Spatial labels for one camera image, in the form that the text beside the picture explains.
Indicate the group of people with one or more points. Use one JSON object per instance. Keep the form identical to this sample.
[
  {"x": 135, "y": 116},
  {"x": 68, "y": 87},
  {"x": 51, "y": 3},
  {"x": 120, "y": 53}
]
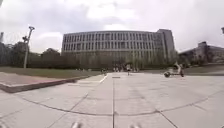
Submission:
[{"x": 116, "y": 69}]

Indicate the person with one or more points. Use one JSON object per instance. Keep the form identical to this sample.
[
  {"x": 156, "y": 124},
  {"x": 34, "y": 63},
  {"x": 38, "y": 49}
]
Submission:
[{"x": 128, "y": 69}]

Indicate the wide grey building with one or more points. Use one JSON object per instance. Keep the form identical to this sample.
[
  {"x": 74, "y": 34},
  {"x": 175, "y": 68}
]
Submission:
[{"x": 116, "y": 41}]

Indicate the grey concrete slab pavement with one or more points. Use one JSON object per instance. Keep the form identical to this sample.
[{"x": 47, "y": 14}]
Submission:
[{"x": 140, "y": 96}]

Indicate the green grass lawn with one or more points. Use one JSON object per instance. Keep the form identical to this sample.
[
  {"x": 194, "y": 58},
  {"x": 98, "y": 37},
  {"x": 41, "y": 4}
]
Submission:
[{"x": 56, "y": 72}]

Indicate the scooter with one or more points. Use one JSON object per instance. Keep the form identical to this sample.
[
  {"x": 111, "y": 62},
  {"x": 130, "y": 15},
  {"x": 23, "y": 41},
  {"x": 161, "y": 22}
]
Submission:
[{"x": 173, "y": 72}]

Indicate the row of trees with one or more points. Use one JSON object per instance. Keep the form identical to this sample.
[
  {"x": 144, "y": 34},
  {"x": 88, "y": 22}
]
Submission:
[{"x": 50, "y": 58}]

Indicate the robot's own part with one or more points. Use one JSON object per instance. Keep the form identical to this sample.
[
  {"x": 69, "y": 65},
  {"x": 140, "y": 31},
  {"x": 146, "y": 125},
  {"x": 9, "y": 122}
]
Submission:
[
  {"x": 135, "y": 126},
  {"x": 76, "y": 125}
]

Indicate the grey lamp pole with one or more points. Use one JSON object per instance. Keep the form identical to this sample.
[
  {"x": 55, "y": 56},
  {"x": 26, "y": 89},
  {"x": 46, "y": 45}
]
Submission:
[{"x": 26, "y": 56}]

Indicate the grass slope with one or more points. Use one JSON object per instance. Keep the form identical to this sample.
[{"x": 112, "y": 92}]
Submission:
[{"x": 203, "y": 69}]

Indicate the raised reddish paved platform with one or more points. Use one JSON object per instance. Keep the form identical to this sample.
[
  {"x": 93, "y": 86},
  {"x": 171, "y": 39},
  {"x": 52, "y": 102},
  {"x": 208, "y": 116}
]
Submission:
[{"x": 20, "y": 80}]

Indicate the low grey building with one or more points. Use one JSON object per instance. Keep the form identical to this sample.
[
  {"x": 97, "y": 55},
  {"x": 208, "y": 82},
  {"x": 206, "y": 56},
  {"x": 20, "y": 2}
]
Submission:
[{"x": 210, "y": 52}]

